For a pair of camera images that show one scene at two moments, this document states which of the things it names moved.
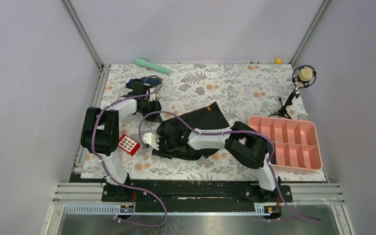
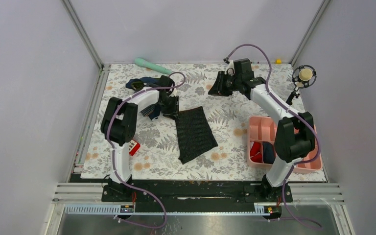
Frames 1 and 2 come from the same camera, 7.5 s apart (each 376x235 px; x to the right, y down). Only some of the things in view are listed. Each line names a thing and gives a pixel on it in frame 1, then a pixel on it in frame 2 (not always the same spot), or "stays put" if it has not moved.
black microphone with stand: [302, 75] stays put
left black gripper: [153, 117] → [172, 112]
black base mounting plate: [194, 196] stays put
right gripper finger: [156, 152] → [217, 88]
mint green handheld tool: [150, 65] stays put
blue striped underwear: [149, 81] stays put
